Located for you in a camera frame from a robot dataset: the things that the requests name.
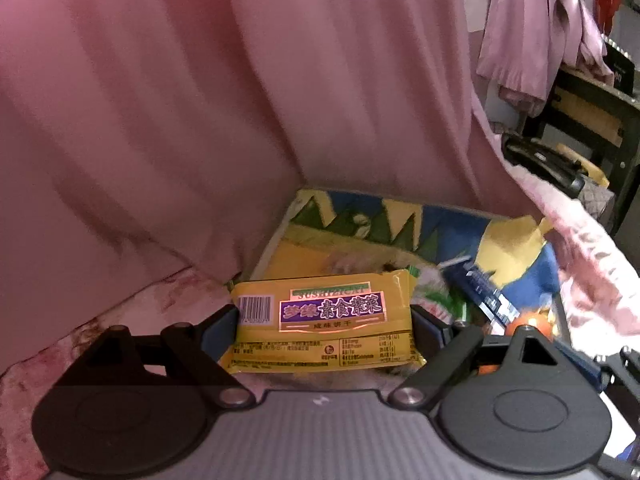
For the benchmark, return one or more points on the floral bed sheet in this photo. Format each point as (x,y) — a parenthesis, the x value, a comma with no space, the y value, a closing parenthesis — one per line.
(590,240)

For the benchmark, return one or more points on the black box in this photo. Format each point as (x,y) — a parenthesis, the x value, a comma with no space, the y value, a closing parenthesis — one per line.
(620,65)

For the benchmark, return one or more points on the green white snack bag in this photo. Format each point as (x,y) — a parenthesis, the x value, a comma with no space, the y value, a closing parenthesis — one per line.
(440,300)

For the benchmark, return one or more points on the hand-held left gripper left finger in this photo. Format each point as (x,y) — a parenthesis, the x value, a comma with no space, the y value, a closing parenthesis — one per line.
(222,331)

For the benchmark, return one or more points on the dark blue stick packet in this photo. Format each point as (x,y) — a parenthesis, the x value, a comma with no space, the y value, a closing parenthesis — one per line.
(480,290)

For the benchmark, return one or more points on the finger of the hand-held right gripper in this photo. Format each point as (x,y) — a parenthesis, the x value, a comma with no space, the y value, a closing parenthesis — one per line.
(594,371)
(627,462)

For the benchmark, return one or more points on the yellow biscuit packet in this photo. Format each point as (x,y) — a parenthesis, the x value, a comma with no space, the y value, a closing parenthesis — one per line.
(325,340)

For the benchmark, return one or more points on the hanging purple cloth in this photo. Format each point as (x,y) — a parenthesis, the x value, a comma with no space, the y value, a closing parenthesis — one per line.
(525,35)

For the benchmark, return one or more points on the grey quilted bag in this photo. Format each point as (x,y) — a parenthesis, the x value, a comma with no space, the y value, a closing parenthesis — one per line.
(597,201)

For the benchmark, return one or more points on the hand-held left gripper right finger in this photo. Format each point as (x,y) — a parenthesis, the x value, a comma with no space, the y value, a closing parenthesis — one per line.
(429,334)

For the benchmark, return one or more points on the yellow bag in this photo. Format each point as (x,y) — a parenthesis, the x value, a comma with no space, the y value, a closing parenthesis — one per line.
(592,167)

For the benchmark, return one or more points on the dragon print cardboard box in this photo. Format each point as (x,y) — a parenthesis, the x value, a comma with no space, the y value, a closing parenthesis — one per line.
(350,240)

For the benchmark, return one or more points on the clear orange snack packet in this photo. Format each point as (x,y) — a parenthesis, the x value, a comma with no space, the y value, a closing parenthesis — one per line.
(530,321)

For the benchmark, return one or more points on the pink curtain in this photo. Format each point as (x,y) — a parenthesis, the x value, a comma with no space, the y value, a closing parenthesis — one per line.
(200,110)

